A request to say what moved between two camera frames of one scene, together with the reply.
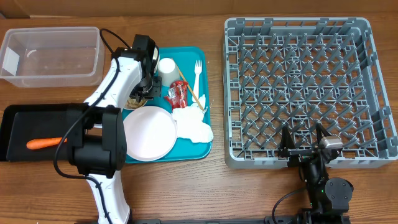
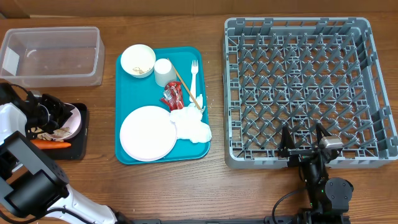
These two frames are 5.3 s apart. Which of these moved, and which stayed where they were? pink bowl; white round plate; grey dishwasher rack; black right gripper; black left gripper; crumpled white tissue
Moved: black left gripper; pink bowl
Stayed: grey dishwasher rack; white round plate; black right gripper; crumpled white tissue
